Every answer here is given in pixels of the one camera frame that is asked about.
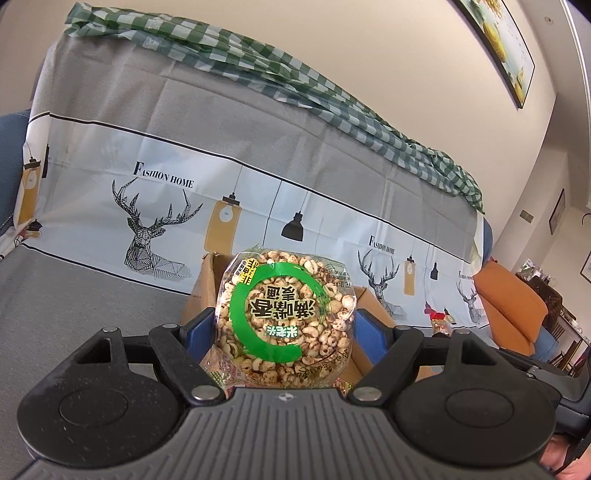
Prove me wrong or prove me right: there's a small dark picture frame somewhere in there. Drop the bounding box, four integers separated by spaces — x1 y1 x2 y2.
549 188 566 235

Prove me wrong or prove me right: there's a red patterned bag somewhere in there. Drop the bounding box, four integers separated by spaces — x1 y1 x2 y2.
425 307 455 337

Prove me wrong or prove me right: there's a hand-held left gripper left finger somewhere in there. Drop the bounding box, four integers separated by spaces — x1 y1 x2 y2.
69 308 226 407

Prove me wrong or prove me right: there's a person's right hand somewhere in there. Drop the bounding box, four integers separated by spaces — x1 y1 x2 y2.
540 436 591 480

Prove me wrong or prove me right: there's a dark wooden table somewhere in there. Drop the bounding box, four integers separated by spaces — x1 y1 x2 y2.
517 258 591 374

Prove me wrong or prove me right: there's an orange cushion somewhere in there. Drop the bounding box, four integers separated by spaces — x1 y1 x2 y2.
473 261 561 356

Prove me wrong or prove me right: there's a framed wall painting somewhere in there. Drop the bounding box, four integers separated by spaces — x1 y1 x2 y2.
455 0 536 109

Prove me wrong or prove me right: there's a puffed grain snack bag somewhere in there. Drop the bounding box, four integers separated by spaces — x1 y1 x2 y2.
203 247 358 391

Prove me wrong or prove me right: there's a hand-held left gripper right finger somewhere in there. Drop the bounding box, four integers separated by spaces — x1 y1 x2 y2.
348 309 497 409

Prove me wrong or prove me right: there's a green checked cloth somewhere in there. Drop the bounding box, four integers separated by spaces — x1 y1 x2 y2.
64 2 485 214

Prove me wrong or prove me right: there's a brown cardboard box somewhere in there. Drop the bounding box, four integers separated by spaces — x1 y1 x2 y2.
180 251 437 398

